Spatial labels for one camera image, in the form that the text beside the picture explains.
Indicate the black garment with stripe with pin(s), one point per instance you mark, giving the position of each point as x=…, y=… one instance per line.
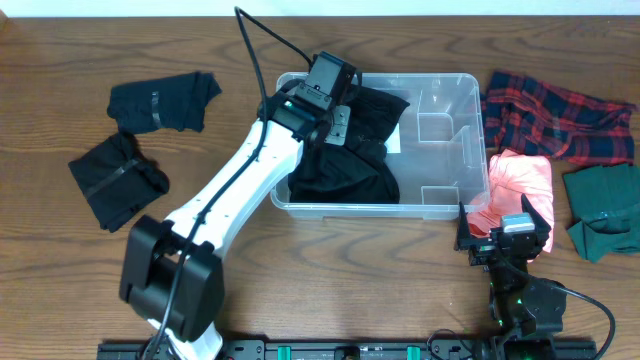
x=176, y=102

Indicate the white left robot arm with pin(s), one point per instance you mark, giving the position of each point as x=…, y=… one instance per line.
x=173, y=269

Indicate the black mounting rail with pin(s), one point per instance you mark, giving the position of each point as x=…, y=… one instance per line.
x=438, y=348

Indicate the clear plastic storage bin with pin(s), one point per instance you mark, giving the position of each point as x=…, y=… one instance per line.
x=436, y=153

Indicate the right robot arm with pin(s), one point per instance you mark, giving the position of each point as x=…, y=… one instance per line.
x=528, y=311

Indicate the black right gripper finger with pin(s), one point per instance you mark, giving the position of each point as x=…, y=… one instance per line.
x=463, y=235
x=541, y=226

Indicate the red plaid shirt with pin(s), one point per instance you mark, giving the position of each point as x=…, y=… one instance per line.
x=532, y=117

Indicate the pink garment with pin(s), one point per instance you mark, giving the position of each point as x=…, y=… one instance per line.
x=510, y=176

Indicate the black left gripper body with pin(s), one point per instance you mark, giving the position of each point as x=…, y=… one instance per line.
x=336, y=125

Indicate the dark green garment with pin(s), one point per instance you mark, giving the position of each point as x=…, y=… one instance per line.
x=605, y=205

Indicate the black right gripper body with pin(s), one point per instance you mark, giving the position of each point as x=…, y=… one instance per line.
x=484, y=253

